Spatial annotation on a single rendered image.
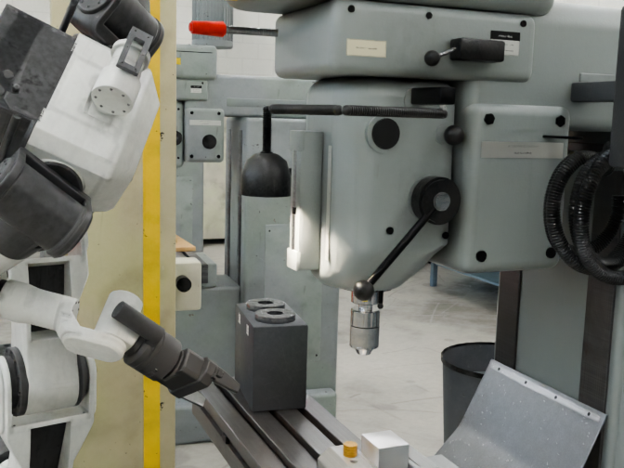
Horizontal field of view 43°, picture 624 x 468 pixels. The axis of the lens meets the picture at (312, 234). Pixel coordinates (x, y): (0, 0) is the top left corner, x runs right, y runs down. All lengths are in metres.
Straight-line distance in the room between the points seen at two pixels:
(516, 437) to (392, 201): 0.56
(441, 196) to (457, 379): 2.08
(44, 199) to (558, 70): 0.80
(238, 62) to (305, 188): 9.45
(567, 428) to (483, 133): 0.54
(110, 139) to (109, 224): 1.55
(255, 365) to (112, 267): 1.30
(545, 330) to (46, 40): 1.00
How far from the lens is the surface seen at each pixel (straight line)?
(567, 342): 1.47
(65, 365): 1.73
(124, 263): 2.92
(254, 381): 1.72
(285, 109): 1.10
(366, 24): 1.12
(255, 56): 10.69
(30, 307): 1.50
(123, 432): 3.10
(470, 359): 3.54
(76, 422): 1.80
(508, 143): 1.24
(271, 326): 1.70
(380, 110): 1.04
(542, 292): 1.51
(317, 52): 1.14
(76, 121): 1.36
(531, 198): 1.27
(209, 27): 1.26
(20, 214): 1.26
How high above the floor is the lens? 1.57
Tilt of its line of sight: 8 degrees down
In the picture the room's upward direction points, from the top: 2 degrees clockwise
